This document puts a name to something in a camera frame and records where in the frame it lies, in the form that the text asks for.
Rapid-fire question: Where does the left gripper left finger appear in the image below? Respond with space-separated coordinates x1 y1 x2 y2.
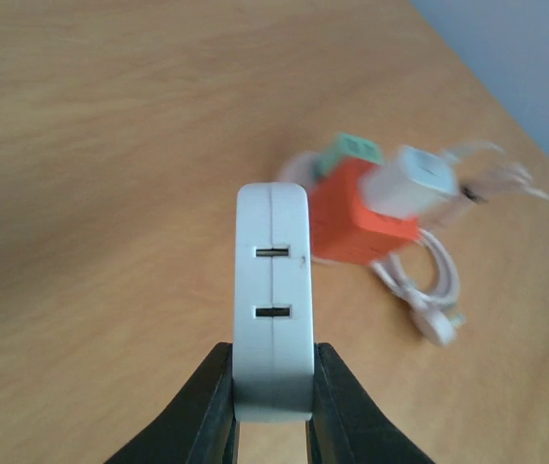
107 342 240 463

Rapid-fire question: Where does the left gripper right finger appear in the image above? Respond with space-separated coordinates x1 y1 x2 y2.
305 343 433 464

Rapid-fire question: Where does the white usb charger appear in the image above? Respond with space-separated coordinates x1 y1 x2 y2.
232 183 314 422

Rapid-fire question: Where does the orange cube socket adapter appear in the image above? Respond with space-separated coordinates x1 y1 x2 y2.
308 158 420 266

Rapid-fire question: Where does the round white socket base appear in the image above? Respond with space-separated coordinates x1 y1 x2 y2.
275 151 320 190

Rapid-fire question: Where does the green plug adapter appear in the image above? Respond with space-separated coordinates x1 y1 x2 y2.
313 132 384 178

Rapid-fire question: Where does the thin white charger cable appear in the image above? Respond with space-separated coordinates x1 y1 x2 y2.
441 139 549 214

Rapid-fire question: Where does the small white cube charger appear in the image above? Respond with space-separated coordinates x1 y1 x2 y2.
359 146 459 219

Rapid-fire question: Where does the coiled white power cord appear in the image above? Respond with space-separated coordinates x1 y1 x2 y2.
369 228 467 347

